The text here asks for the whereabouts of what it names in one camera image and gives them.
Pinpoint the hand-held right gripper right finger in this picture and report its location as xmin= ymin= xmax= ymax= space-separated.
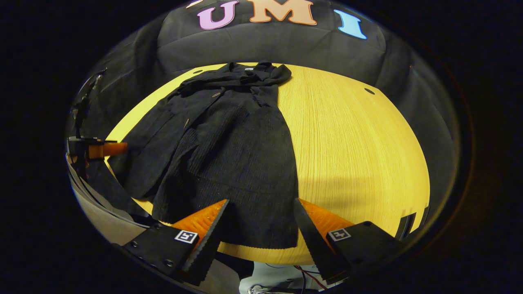
xmin=293 ymin=198 xmax=407 ymax=285

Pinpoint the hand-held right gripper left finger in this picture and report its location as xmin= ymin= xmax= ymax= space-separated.
xmin=122 ymin=199 xmax=230 ymax=286

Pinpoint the black knit garment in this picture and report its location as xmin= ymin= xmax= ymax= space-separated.
xmin=107 ymin=61 xmax=299 ymax=249

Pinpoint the red cable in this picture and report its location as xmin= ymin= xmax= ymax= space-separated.
xmin=293 ymin=265 xmax=328 ymax=291

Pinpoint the black frame bar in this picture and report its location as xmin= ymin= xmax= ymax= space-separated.
xmin=396 ymin=206 xmax=429 ymax=239

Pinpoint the black backdrop cloth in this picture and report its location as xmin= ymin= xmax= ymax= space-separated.
xmin=67 ymin=0 xmax=458 ymax=233

